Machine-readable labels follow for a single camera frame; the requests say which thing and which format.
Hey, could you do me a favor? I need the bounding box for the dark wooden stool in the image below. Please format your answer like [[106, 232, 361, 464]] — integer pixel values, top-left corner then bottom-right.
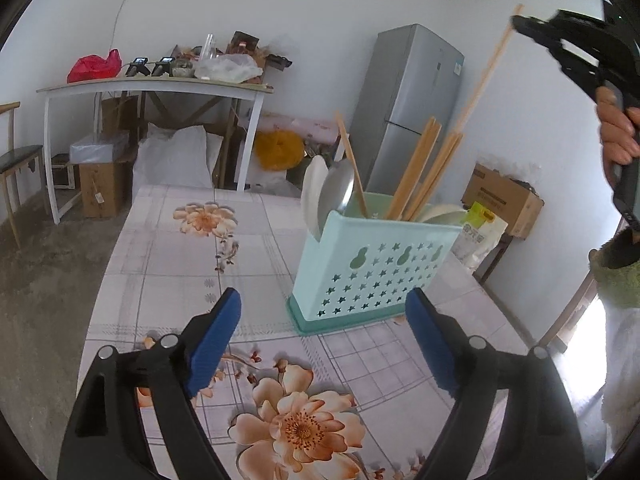
[[472, 232, 516, 286]]

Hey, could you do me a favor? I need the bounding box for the single wooden chopstick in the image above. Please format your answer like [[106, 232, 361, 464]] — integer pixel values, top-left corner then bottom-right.
[[334, 111, 370, 219], [450, 3, 524, 137]]

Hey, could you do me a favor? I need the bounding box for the person's right forearm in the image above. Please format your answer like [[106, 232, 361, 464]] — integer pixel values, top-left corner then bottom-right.
[[589, 227, 640, 466]]

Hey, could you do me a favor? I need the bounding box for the bundle of wooden chopsticks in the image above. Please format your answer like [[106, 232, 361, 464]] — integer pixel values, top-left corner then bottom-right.
[[384, 116, 463, 222]]

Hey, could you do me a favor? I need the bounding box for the silver refrigerator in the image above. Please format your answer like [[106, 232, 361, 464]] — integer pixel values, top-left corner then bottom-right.
[[350, 23, 466, 198]]

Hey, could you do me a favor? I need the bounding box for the large cardboard box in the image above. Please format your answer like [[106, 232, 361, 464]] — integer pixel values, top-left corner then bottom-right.
[[461, 162, 545, 239]]

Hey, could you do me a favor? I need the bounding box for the long pink box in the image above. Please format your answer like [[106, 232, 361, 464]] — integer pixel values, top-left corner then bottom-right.
[[255, 114, 351, 143]]

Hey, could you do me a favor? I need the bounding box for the dark printed box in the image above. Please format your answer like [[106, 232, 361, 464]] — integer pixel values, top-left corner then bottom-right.
[[227, 31, 261, 53]]

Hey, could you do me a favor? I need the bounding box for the floral plaid tablecloth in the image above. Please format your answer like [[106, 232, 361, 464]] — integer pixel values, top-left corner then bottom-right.
[[75, 184, 531, 480]]

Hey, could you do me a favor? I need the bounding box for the large white sack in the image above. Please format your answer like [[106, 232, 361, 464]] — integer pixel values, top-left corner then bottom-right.
[[131, 124, 221, 192]]

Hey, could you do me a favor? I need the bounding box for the wooden chair with dark seat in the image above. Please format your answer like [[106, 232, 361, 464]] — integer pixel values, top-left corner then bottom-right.
[[0, 101, 45, 248]]

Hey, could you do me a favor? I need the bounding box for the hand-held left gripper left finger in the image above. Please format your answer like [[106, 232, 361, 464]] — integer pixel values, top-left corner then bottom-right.
[[56, 287, 243, 480]]

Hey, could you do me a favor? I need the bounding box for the person's right hand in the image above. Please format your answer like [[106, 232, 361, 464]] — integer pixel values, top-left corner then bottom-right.
[[595, 86, 640, 188]]

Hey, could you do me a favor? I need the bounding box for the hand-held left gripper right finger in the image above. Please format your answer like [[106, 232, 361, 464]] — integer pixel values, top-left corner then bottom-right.
[[405, 287, 587, 480]]

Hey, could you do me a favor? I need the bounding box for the teal star-cut utensil holder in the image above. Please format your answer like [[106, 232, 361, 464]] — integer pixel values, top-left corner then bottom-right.
[[286, 191, 463, 337]]

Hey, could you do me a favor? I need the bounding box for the red plastic bag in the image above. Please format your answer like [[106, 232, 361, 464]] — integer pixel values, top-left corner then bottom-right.
[[66, 49, 123, 84]]

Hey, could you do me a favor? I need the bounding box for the small cardboard box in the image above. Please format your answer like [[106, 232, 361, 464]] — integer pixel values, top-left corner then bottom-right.
[[79, 160, 127, 219]]

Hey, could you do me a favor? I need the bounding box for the white plastic bag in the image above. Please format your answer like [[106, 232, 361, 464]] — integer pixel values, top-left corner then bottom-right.
[[194, 55, 263, 83]]

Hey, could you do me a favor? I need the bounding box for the long white table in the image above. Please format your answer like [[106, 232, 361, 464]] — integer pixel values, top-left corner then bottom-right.
[[36, 80, 275, 225]]

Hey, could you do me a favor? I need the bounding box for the clear plastic storage box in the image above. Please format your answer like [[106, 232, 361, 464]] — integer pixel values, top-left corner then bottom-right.
[[69, 132, 132, 163]]

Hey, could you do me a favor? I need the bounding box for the metal spoon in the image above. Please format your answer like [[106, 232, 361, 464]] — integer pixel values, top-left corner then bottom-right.
[[316, 159, 357, 221]]

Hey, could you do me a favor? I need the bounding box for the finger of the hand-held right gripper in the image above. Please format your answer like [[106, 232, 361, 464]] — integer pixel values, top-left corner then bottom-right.
[[511, 15, 608, 103], [545, 9, 633, 63]]

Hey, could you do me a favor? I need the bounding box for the white and green sack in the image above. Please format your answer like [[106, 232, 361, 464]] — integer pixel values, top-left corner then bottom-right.
[[450, 201, 508, 268]]

